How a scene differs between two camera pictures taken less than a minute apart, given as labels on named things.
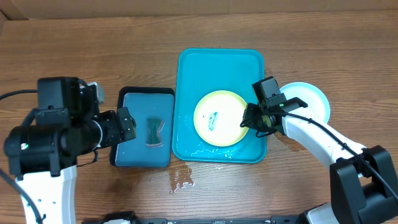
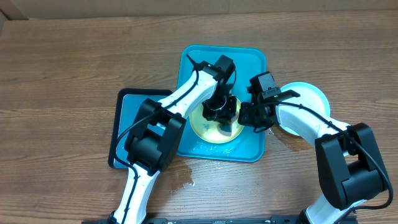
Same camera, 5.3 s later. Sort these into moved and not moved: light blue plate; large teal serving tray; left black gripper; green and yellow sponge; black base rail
Moved: green and yellow sponge; left black gripper
Not moved: black base rail; large teal serving tray; light blue plate
